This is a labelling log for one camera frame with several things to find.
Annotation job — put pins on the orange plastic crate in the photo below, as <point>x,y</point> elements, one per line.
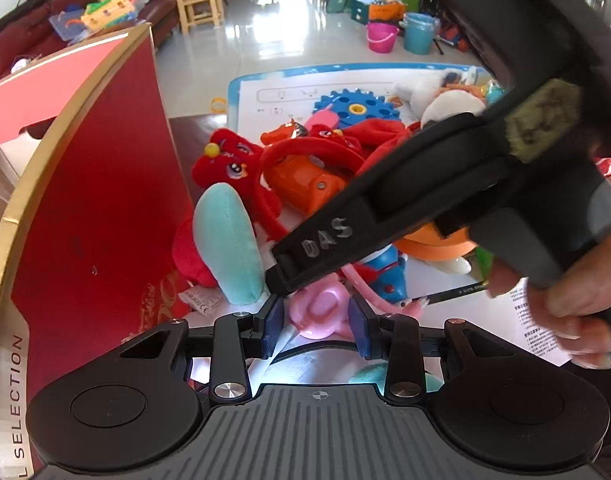
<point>388,11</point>

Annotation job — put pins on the orange round plastic toy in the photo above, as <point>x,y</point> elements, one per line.
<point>430,246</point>

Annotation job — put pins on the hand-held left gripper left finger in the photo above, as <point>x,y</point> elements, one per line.
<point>270,322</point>

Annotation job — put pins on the black bag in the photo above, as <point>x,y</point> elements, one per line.
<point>20,12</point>

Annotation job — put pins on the red dragon plush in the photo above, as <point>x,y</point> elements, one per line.
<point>230,160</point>

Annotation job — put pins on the red toy vehicle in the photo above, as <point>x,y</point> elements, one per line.
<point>453,36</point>

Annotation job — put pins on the red cardboard box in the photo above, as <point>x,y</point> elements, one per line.
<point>100,210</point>

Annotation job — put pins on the white instruction sheet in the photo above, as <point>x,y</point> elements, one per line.
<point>528,342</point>

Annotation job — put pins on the yellow toy building set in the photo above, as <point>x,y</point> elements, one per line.
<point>110,10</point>

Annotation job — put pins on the red plush headband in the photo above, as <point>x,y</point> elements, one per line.
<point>310,152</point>

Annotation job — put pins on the small wooden chair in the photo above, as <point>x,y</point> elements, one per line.
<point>200,5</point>

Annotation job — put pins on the blue-edged white play mat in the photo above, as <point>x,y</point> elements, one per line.
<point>275,95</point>

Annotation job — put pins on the person's right hand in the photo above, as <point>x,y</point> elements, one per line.
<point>575,305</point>

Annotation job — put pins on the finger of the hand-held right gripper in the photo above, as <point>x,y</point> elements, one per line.
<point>280,282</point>

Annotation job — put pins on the pink plastic bucket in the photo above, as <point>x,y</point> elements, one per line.
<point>382,40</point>

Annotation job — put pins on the teal plush toy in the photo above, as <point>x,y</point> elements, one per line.
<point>228,240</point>

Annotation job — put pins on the maroon leather sofa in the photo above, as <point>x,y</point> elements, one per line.
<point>15,55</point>

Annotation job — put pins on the clear plastic storage box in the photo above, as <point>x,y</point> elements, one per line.
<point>68,26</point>

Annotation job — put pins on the blue plastic toy figure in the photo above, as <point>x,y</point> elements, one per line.
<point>388,272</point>

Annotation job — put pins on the pink toy stethoscope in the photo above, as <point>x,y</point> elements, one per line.
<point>320,310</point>

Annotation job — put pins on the blue toy gear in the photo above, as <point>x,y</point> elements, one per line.
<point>370,105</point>

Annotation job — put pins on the white plush toy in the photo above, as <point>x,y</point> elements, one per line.
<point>425,85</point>
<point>450,110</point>

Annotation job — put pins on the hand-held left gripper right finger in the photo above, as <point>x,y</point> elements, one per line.
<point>360,327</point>

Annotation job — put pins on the blue plastic crate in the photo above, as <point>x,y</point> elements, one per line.
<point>360,9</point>

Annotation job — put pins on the teal plastic bucket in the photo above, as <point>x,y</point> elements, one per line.
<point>418,35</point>

